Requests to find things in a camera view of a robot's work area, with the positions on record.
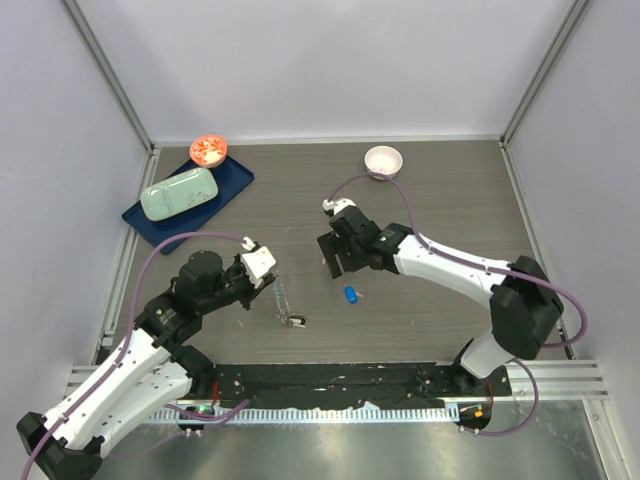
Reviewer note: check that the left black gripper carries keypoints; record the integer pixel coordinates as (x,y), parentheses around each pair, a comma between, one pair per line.
(252,291)

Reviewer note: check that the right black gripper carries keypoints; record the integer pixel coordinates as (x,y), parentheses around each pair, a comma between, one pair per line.
(327,243)

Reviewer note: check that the large keyring with blue handle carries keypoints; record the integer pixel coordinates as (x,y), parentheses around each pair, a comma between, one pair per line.
(282,303)

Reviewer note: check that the blue tagged key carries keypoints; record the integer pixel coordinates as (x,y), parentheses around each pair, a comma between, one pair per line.
(352,295)

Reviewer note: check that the black key fob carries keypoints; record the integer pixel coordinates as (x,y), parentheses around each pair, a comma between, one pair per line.
(297,321)

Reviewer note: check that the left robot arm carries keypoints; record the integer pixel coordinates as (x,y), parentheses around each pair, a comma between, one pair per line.
(153,366)

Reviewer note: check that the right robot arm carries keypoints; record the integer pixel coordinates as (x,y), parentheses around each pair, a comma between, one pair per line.
(523,311)

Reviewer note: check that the white ceramic bowl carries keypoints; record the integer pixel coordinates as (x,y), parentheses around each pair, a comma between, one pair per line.
(383,161)

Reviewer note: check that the dark blue tray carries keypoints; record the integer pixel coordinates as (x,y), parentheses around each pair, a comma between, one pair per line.
(231,178)

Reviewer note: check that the pale green oblong dish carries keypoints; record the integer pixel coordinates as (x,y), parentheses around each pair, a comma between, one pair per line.
(178,194)

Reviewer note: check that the red patterned bowl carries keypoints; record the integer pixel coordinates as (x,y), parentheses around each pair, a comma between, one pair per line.
(209,151)

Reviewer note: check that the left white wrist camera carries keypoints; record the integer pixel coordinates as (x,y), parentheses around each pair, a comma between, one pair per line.
(258,261)

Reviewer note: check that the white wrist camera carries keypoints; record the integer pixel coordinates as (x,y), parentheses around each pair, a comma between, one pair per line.
(258,261)
(332,207)

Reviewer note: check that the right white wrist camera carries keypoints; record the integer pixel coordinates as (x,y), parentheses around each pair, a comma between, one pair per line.
(332,207)

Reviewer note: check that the white slotted cable duct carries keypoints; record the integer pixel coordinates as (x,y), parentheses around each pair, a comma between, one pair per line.
(367,414)

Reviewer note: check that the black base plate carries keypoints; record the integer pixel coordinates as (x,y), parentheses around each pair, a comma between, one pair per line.
(339,386)

